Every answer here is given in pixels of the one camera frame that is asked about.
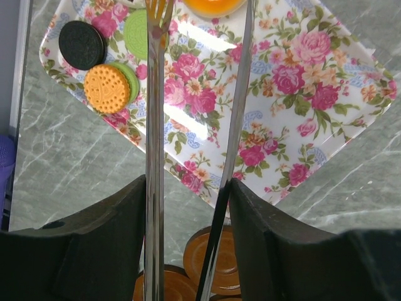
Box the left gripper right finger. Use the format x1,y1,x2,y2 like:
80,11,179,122
230,179,400,300

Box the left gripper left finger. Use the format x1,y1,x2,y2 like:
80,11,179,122
1,176,145,300

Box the metal fork tongs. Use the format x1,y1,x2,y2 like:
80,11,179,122
143,1,257,300

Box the orange toy tart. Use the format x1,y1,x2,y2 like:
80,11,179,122
183,0,245,18

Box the brown wooden coaster upper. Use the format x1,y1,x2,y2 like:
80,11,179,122
183,225,241,295

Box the brown wooden coaster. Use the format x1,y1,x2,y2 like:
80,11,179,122
183,225,241,295
132,263,198,301

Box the brown wooden coaster middle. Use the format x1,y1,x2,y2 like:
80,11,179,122
132,263,198,301

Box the orange green sandwich cookie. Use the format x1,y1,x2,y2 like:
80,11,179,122
83,62,139,114

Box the floral serving tray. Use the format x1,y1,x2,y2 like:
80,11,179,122
39,1,397,205

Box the black sandwich cookie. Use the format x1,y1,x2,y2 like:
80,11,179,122
58,20,107,70

